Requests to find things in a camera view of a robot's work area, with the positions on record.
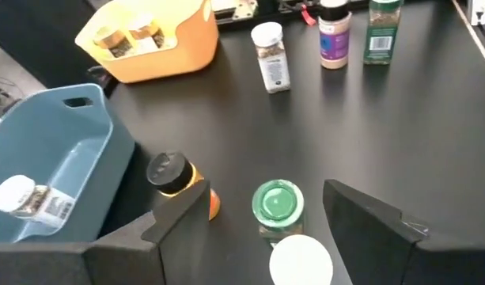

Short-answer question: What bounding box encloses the grey metal bracket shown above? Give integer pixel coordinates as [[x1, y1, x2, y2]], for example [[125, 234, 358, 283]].
[[232, 0, 259, 21]]

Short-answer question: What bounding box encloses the white-lid bagel seasoning jar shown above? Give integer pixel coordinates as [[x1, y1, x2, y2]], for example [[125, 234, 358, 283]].
[[268, 234, 334, 285], [0, 173, 77, 230], [250, 21, 291, 95]]

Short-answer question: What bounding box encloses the yellow plastic bin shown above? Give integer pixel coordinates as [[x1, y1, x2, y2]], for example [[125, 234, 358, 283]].
[[74, 0, 220, 84]]

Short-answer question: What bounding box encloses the black-lid yellow-orange spice jar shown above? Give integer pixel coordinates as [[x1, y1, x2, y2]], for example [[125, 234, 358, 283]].
[[146, 150, 222, 222]]

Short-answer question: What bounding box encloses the red tag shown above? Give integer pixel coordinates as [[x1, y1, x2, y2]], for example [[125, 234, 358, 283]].
[[300, 3, 317, 27]]

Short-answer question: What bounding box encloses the black-lid purple-label spice jar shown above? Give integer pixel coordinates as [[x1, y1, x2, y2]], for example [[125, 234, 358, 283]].
[[318, 0, 353, 70]]

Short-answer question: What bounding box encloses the green-lid oregano spice jar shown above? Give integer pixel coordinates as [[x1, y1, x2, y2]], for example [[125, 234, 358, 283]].
[[362, 0, 404, 66], [252, 178, 305, 245]]

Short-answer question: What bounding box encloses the white box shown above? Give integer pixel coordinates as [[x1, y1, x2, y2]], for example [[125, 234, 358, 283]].
[[466, 0, 485, 27]]

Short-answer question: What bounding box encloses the tan-lid furikake seasoning jar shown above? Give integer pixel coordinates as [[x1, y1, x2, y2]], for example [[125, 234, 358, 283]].
[[93, 25, 135, 59], [127, 15, 166, 51]]

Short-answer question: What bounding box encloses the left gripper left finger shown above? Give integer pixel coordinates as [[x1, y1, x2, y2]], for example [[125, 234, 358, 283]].
[[0, 180, 211, 285]]

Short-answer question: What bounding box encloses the blue plastic bin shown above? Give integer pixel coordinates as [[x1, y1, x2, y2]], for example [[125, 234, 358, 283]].
[[0, 82, 136, 243]]

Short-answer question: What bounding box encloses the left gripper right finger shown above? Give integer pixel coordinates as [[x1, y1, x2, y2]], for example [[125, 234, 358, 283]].
[[323, 178, 485, 285]]

